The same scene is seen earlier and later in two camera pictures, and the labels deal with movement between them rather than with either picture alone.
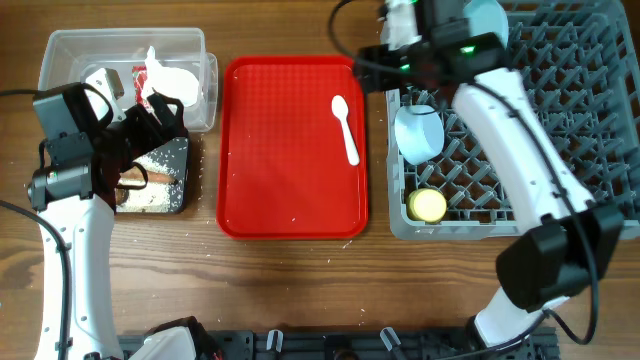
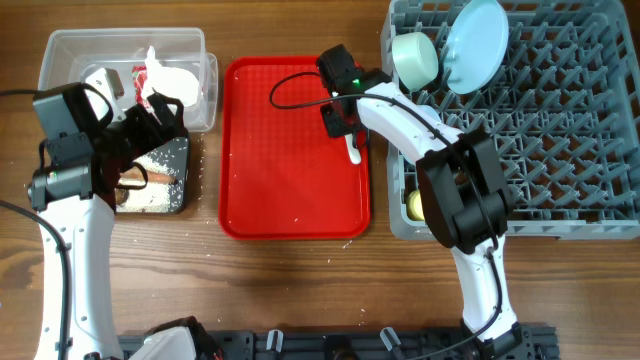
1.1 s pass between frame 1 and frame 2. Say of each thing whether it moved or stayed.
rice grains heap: stayed
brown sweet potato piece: stayed
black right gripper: moved
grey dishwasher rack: stayed
